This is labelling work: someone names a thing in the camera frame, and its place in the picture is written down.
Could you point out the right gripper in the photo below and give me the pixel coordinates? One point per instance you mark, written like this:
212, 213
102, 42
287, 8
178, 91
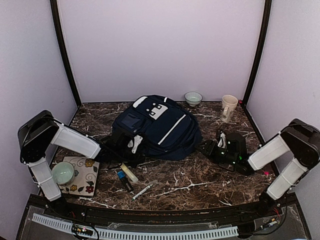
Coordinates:
211, 146

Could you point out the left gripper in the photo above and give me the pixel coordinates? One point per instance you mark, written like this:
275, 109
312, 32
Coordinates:
135, 155

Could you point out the navy blue student backpack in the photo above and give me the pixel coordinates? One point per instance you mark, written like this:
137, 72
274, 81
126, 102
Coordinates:
169, 131

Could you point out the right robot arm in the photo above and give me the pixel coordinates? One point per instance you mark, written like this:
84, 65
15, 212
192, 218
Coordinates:
299, 138

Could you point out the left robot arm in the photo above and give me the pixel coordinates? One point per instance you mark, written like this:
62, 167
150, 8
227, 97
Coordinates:
44, 130

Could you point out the yellow highlighter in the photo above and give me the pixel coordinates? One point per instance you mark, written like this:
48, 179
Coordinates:
129, 173

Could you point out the blue black marker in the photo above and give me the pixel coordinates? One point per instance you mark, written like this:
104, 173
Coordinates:
125, 182

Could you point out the floral square plate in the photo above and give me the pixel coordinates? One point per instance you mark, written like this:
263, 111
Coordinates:
85, 176

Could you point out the white green pen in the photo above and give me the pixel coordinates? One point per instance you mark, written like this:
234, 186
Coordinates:
151, 184

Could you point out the cream ceramic mug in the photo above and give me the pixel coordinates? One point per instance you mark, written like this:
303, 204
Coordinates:
229, 104

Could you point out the small green bowl at back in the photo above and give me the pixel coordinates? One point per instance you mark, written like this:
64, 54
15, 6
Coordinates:
193, 98

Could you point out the green bowl on plate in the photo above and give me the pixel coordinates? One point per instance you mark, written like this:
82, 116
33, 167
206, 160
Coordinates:
63, 173

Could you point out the small circuit board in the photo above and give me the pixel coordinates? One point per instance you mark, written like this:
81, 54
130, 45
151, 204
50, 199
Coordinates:
81, 230

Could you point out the black front rail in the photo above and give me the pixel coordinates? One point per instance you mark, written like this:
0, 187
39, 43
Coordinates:
90, 211

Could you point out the white slotted cable duct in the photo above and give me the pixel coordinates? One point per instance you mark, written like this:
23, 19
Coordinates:
136, 232

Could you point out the right black frame post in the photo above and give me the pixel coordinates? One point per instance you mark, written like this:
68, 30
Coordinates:
258, 52

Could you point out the black frame post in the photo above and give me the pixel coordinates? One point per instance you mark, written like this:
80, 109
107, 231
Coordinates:
258, 52
63, 51

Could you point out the left black frame post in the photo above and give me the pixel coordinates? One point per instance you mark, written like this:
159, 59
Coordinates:
63, 51

